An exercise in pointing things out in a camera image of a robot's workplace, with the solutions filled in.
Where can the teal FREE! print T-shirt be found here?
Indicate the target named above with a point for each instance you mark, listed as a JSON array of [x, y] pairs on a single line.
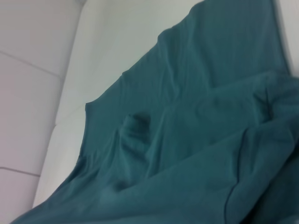
[[187, 140]]

